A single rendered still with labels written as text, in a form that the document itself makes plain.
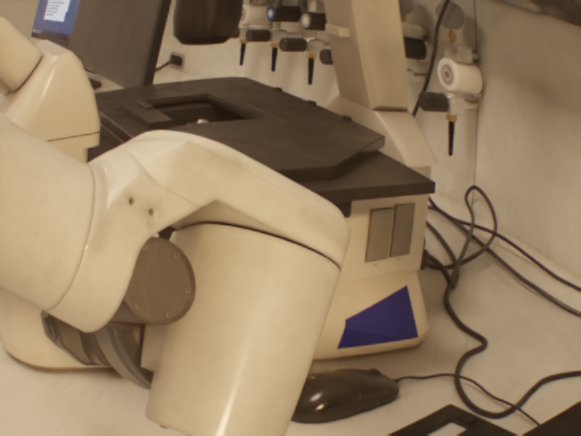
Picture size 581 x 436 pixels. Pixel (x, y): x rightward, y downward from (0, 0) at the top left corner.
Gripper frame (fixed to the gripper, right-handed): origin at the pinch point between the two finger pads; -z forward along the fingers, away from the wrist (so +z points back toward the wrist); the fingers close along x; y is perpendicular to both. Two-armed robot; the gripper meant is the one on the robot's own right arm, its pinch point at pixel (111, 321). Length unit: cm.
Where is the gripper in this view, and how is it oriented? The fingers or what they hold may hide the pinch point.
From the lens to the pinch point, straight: 61.4
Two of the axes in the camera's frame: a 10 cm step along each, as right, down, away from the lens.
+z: 4.4, -1.2, -8.9
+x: -8.9, 1.2, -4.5
